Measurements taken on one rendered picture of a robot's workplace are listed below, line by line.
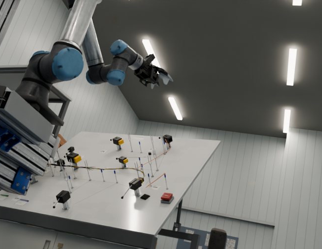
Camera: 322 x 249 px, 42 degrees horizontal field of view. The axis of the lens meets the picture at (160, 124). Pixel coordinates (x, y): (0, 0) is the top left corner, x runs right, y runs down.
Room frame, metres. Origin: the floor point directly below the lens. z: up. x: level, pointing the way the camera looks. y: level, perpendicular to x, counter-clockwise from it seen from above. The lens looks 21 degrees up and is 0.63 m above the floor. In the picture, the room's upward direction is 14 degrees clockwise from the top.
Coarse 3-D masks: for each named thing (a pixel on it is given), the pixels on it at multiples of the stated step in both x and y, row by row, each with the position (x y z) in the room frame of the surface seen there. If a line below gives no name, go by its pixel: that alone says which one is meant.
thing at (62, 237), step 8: (56, 240) 2.36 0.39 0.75; (64, 240) 2.34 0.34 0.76; (72, 240) 2.31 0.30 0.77; (80, 240) 2.29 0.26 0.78; (88, 240) 2.27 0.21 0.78; (96, 240) 2.24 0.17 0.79; (56, 248) 2.36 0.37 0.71; (64, 248) 2.33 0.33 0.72; (72, 248) 2.31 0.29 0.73; (80, 248) 2.28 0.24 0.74; (88, 248) 2.26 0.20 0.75; (96, 248) 2.24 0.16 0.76; (104, 248) 2.21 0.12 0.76; (112, 248) 2.19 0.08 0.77; (120, 248) 2.17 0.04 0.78; (128, 248) 2.15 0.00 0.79; (136, 248) 2.13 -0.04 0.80
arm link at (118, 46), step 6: (114, 42) 1.60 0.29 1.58; (120, 42) 1.58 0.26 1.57; (114, 48) 1.59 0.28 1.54; (120, 48) 1.58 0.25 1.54; (126, 48) 1.59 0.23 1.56; (132, 48) 1.63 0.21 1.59; (114, 54) 1.61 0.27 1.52; (120, 54) 1.60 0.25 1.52; (126, 54) 1.60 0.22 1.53; (132, 54) 1.62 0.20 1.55; (132, 60) 1.64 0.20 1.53
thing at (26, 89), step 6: (24, 78) 1.50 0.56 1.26; (30, 78) 1.48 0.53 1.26; (24, 84) 1.48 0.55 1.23; (30, 84) 1.48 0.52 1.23; (36, 84) 1.49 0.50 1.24; (42, 84) 1.50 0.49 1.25; (18, 90) 1.48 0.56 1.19; (24, 90) 1.47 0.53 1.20; (30, 90) 1.47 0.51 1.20; (36, 90) 1.49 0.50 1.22; (42, 90) 1.50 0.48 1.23; (48, 90) 1.53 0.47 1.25; (42, 96) 1.50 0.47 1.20
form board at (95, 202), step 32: (64, 160) 2.86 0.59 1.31; (96, 160) 2.76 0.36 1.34; (128, 160) 2.67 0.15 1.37; (160, 160) 2.59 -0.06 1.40; (192, 160) 2.51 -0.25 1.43; (0, 192) 2.69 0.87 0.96; (32, 192) 2.61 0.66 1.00; (96, 192) 2.45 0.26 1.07; (128, 192) 2.38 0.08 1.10; (160, 192) 2.31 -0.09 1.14; (96, 224) 2.22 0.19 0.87; (128, 224) 2.16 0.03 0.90; (160, 224) 2.10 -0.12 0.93
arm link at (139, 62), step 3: (138, 54) 1.66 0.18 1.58; (138, 57) 1.66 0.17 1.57; (141, 57) 1.67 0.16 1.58; (138, 60) 1.66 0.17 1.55; (141, 60) 1.67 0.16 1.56; (135, 63) 1.66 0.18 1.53; (138, 63) 1.67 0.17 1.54; (141, 63) 1.67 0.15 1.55; (129, 66) 1.68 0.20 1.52; (132, 66) 1.67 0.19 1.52; (135, 66) 1.67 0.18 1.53; (138, 66) 1.68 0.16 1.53; (132, 69) 1.71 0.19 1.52; (135, 69) 1.69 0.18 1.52
